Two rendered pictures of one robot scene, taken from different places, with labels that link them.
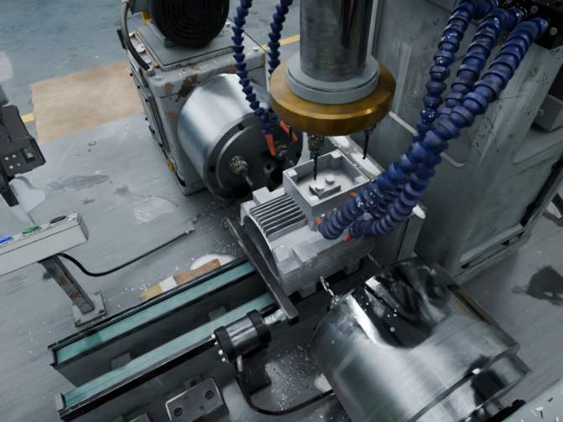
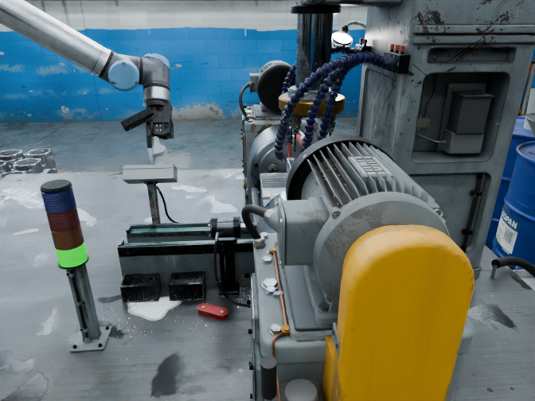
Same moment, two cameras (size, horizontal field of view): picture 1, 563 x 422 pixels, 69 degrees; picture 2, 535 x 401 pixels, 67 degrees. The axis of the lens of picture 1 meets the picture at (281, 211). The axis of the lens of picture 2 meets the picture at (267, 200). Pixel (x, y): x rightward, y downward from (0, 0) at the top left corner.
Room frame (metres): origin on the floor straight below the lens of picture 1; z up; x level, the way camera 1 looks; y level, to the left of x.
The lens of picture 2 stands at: (-0.55, -0.40, 1.53)
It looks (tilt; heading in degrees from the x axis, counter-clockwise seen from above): 24 degrees down; 23
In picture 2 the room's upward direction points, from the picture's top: straight up
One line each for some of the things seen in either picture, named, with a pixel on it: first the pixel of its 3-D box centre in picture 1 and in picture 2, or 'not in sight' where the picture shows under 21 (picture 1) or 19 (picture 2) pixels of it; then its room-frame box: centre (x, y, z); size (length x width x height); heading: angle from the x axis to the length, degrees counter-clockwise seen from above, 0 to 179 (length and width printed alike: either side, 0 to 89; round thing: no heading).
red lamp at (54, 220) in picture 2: not in sight; (63, 216); (0.00, 0.30, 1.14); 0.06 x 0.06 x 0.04
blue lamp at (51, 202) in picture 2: not in sight; (58, 197); (0.00, 0.30, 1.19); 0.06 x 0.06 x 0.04
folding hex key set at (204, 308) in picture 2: not in sight; (212, 311); (0.19, 0.07, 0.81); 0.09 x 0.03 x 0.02; 92
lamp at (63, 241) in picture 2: not in sight; (67, 235); (0.00, 0.30, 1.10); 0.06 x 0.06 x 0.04
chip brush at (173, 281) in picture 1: (181, 281); not in sight; (0.54, 0.25, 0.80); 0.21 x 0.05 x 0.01; 121
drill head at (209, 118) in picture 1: (230, 127); (282, 158); (0.82, 0.11, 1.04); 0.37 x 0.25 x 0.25; 27
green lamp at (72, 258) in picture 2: not in sight; (72, 252); (0.00, 0.30, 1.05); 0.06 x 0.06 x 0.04
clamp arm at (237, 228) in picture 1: (259, 266); (255, 208); (0.43, 0.05, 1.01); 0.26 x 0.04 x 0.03; 27
